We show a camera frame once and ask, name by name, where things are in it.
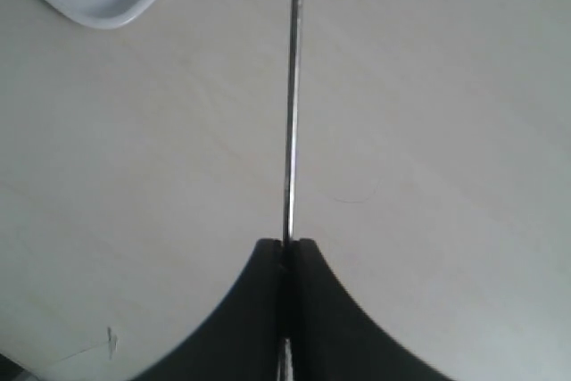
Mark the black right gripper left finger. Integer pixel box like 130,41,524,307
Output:
136,238,282,380

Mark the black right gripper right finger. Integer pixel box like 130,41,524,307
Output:
289,239,448,380

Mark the thin metal skewer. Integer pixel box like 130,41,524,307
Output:
277,0,303,380

